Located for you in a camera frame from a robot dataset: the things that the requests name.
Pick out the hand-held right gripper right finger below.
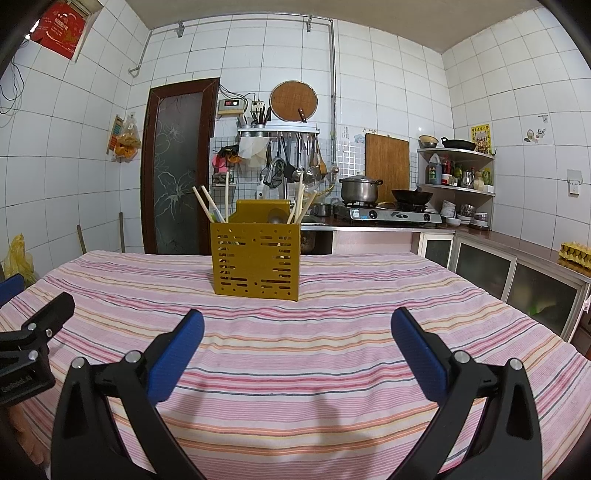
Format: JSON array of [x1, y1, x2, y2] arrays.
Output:
[[392, 307, 543, 480]]

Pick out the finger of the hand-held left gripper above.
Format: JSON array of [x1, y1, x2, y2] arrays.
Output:
[[0, 273, 26, 308], [0, 292, 75, 371]]

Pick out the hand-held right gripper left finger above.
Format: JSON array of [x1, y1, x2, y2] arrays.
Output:
[[51, 309, 206, 480]]

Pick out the yellow perforated utensil holder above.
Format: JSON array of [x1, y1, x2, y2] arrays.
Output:
[[210, 199, 302, 303]]

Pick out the row of hanging kitchen utensils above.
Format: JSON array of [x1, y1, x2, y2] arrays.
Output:
[[265, 134, 329, 181]]

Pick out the person's left hand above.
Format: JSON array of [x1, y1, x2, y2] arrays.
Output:
[[0, 399, 49, 465]]

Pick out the yellow plastic bag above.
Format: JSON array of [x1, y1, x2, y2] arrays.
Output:
[[2, 234, 37, 282]]

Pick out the kitchen counter cabinet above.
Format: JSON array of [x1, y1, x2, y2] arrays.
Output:
[[300, 222, 591, 344]]

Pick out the pink striped tablecloth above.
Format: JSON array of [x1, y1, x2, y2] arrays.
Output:
[[0, 249, 591, 480]]

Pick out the steel gas stove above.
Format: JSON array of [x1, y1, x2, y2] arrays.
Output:
[[333, 203, 443, 226]]

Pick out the stack of white bowls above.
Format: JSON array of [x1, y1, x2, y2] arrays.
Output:
[[440, 199, 491, 230]]

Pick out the black wok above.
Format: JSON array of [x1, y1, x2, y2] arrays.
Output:
[[392, 187, 435, 207]]

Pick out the white corner shelf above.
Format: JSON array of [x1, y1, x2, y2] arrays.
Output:
[[416, 148, 496, 197]]

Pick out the steel pot with lid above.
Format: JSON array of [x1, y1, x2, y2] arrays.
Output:
[[339, 173, 384, 204]]

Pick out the hanging bag of oranges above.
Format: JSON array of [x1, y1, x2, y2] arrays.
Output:
[[113, 115, 141, 162]]

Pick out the row of sauce bottles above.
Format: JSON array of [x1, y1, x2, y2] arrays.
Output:
[[442, 157, 494, 191]]

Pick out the yellow egg carton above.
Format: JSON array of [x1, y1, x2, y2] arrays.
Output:
[[558, 240, 591, 266]]

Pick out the brown frosted glass door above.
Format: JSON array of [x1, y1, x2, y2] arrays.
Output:
[[141, 78, 221, 256]]

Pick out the rectangular wooden cutting board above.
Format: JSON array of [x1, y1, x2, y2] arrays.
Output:
[[365, 133, 411, 191]]

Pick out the red and pink gloves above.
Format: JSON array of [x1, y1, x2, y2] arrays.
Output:
[[212, 144, 241, 172]]

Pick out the white hanging cloth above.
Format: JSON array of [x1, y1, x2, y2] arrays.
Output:
[[239, 137, 269, 167]]

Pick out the round bamboo board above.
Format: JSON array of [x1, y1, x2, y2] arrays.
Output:
[[270, 80, 319, 121]]

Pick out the white wire grid panel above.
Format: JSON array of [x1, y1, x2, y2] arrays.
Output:
[[336, 138, 366, 178]]

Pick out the yellow wall poster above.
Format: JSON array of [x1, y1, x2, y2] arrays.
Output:
[[471, 124, 492, 155]]

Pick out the wall hooks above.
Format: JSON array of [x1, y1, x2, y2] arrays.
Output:
[[526, 113, 550, 143]]

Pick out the metal wall rack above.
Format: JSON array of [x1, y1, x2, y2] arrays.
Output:
[[237, 121, 320, 139]]

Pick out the red wall calendar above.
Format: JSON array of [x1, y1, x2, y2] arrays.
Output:
[[30, 0, 90, 61]]

